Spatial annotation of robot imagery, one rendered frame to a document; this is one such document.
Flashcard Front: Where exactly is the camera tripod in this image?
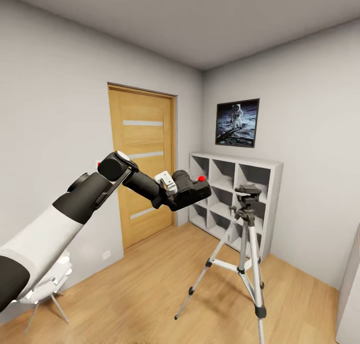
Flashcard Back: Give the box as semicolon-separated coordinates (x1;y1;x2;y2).
177;184;267;344

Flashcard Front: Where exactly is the digital camera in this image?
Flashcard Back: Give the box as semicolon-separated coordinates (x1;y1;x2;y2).
166;170;211;211

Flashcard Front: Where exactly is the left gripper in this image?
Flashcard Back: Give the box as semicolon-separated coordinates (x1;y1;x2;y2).
135;175;177;209

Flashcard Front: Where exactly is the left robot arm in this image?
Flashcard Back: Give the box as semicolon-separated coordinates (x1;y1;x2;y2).
0;151;177;314

